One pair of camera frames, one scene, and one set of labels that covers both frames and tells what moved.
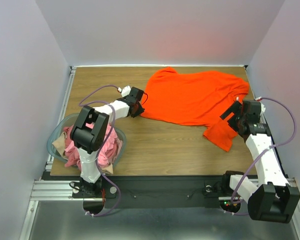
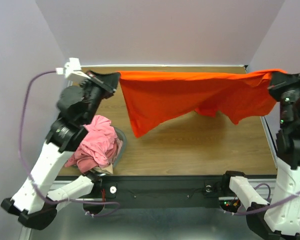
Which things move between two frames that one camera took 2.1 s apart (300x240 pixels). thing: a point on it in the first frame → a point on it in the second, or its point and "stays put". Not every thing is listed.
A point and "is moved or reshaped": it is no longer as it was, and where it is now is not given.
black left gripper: [140, 110] → [109, 81]
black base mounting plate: [156, 192] stays put
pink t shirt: [108, 154] stays put
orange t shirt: [196, 98] is moved or reshaped
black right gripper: [233, 114] → [282, 85]
